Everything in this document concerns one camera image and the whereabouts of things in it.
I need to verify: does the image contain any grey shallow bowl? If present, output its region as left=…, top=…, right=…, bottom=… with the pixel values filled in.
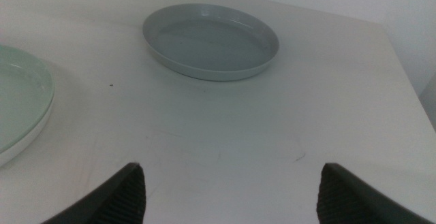
left=142, top=3, right=280, bottom=82

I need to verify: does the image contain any pale green shallow bowl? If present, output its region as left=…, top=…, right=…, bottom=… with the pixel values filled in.
left=0, top=44, right=56, bottom=154

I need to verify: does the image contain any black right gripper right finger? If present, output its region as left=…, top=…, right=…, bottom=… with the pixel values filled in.
left=316, top=162, right=435, bottom=224

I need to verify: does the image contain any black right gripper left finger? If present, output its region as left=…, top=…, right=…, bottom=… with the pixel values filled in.
left=40, top=162, right=147, bottom=224

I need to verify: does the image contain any white shallow bowl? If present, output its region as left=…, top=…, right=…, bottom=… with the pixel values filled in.
left=0, top=97, right=55, bottom=169

